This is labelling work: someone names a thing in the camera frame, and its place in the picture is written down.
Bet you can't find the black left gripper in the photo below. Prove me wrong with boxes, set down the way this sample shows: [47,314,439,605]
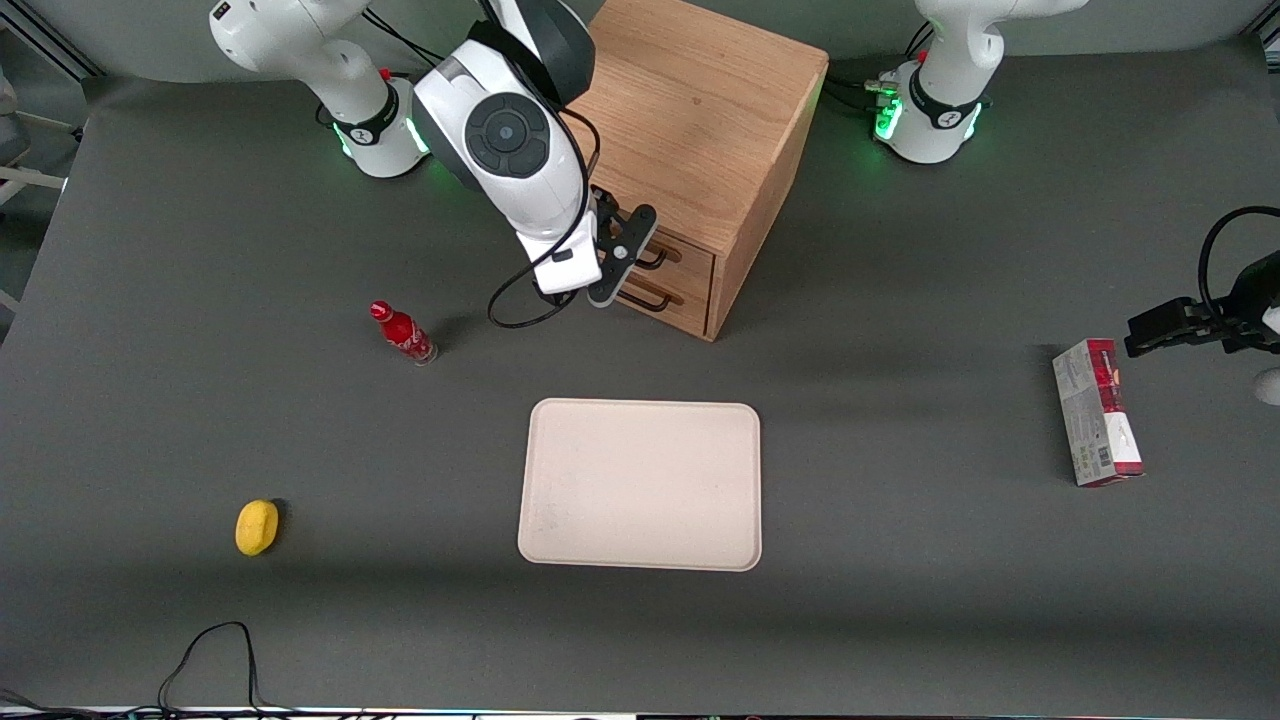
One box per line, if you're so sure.
[1124,254,1280,359]

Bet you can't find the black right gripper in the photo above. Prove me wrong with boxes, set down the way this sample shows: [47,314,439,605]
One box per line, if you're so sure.
[587,185,660,308]

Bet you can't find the wooden two-drawer cabinet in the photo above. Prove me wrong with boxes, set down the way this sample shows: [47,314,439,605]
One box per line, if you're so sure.
[568,0,830,344]

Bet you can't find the grey and red carton box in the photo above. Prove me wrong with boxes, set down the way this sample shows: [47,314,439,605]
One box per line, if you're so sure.
[1051,338,1147,489]

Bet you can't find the beige rectangular tray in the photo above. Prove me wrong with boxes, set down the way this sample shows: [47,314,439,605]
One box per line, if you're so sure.
[517,398,763,573]

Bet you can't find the red cola bottle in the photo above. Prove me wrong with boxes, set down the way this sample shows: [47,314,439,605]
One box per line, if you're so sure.
[369,300,440,368]

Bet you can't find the yellow lemon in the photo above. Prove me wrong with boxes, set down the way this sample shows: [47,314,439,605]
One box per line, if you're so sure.
[235,499,282,558]

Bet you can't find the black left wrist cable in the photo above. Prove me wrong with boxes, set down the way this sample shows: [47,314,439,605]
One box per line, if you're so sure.
[1198,206,1280,323]

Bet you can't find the black arm base cables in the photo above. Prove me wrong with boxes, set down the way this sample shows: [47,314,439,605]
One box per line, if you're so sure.
[824,24,937,121]
[360,6,443,77]

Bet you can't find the black looped cable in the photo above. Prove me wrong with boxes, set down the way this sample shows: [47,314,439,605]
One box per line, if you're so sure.
[156,621,301,720]

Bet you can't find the white stand frame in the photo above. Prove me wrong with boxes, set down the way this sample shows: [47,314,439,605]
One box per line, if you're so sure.
[0,68,71,315]

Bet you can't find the black cable bundle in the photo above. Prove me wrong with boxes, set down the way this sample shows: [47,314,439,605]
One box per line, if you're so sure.
[0,688,159,720]

